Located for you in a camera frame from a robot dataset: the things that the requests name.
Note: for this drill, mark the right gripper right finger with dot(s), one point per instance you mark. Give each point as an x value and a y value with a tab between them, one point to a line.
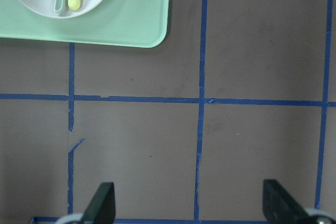
279	207

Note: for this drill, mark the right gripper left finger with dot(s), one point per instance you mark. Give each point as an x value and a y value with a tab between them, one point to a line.
101	208

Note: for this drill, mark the green plastic tray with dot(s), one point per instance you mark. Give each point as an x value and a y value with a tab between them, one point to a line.
131	23

